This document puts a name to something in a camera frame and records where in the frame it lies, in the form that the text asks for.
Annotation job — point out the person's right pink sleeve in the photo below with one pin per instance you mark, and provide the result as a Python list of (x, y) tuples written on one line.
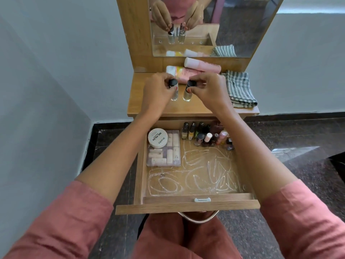
[(302, 226)]

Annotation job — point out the dressing table mirror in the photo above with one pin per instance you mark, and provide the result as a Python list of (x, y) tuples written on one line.
[(242, 29)]

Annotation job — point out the wooden drawer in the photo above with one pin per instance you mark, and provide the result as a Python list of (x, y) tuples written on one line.
[(175, 206)]

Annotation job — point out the person's right hand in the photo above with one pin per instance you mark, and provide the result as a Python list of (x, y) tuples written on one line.
[(213, 90)]

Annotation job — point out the silver glitter nail polish bottle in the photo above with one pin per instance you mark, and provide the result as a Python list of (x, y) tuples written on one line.
[(187, 96), (174, 96)]

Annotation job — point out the clear box of beige tubes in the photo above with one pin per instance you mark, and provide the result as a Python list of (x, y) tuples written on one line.
[(172, 156)]

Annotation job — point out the black furniture base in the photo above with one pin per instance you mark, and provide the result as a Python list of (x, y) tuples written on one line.
[(338, 167)]

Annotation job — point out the pink tube white cap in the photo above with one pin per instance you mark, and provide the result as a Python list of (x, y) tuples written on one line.
[(202, 66)]

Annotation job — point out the person's left pink sleeve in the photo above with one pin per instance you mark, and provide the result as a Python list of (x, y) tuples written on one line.
[(62, 226)]

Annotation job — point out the green striped cloth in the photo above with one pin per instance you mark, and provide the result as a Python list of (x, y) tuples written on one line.
[(240, 88)]

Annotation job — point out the person's left hand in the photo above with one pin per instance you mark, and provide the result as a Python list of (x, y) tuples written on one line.
[(156, 91)]

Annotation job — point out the person's left forearm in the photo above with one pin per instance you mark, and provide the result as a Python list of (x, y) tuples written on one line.
[(118, 159)]

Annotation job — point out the cluster of small cosmetic bottles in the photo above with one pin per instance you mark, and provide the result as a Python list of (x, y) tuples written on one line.
[(192, 130)]

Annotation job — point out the pink perfume bottle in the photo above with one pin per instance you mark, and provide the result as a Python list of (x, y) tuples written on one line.
[(216, 130)]

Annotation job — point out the pink tube yellow print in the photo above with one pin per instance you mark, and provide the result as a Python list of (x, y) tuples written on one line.
[(179, 72)]

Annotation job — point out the wooden dressing table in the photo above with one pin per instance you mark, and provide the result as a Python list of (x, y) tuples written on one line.
[(140, 99)]

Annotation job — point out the white round jar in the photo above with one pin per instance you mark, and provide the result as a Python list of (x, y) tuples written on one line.
[(157, 138)]

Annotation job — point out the person's pink sleeve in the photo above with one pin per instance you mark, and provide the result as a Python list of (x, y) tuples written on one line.
[(302, 226), (62, 226)]

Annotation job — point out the person's legs pink trousers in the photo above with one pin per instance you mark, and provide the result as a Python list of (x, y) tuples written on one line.
[(161, 240)]

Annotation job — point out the person's right forearm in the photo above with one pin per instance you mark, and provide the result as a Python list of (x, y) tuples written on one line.
[(256, 159)]

